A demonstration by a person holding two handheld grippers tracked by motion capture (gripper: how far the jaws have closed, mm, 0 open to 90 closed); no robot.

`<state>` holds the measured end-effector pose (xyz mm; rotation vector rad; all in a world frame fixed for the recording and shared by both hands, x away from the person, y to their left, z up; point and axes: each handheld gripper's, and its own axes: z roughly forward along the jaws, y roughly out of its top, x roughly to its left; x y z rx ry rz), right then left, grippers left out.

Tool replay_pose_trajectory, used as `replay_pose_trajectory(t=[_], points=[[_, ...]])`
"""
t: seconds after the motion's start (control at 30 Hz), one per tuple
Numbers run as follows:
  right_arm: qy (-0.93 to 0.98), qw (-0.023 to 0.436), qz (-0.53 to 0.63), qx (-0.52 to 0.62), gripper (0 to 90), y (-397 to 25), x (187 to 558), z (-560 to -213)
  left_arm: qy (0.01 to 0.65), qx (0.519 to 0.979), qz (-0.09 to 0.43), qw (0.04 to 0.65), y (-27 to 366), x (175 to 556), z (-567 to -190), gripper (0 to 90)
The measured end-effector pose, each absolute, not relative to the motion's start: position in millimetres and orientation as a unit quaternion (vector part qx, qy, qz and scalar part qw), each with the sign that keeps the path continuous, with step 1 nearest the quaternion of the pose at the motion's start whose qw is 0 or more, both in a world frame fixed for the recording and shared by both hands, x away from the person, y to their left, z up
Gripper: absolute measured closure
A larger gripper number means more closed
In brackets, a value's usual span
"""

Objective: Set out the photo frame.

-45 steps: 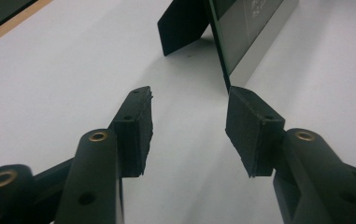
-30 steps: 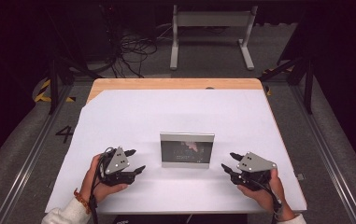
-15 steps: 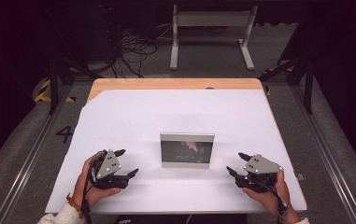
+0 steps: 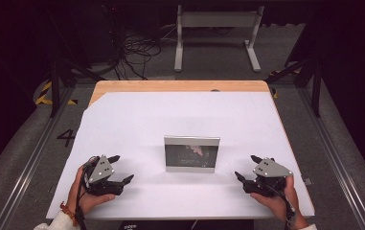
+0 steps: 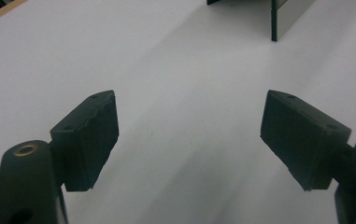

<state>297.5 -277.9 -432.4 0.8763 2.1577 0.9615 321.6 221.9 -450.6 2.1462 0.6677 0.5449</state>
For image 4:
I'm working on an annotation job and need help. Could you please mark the person's left hand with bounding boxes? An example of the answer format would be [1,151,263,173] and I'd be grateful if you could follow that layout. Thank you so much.
[65,166,117,217]

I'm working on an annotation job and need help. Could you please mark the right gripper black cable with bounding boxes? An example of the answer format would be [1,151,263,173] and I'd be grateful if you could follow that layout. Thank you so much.
[269,183,298,230]

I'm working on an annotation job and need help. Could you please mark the aluminium floor rail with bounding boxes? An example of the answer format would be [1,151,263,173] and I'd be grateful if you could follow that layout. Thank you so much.
[0,85,76,230]
[298,85,365,230]

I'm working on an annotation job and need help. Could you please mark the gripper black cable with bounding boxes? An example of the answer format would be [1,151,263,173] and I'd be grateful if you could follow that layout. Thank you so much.
[269,183,298,230]
[74,162,88,230]

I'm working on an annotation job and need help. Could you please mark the person's right hand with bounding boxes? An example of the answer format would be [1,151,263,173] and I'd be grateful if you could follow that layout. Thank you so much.
[250,176,308,226]

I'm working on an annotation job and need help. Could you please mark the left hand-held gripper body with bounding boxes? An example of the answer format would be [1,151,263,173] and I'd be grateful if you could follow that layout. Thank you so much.
[81,154,125,196]

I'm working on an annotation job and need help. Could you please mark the grey metal desk frame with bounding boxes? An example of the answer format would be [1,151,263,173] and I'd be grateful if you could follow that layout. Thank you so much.
[173,4,265,73]

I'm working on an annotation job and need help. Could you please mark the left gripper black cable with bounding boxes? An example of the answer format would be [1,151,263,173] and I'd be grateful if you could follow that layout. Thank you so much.
[74,162,88,230]

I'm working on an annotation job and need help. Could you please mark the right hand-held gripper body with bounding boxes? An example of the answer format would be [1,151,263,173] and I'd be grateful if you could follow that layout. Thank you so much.
[243,156,294,198]

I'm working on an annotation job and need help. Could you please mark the grey wrist strap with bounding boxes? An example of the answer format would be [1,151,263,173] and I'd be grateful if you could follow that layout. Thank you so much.
[285,207,299,224]

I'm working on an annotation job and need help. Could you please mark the person's left white sleeve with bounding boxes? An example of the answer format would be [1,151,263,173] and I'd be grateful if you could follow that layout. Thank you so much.
[33,210,81,230]

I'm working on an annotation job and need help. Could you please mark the black metal stand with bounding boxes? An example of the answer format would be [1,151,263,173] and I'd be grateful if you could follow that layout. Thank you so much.
[264,57,323,118]
[47,60,104,118]

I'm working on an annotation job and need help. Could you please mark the brown bead bracelet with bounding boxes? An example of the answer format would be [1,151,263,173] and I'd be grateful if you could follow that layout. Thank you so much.
[58,200,80,228]

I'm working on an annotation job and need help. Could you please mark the white paper sheet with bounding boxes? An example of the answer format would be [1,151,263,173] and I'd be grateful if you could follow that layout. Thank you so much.
[45,91,316,221]

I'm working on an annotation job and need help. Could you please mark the tangle of black cables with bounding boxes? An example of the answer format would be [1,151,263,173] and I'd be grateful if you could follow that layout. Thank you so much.
[102,6,171,81]

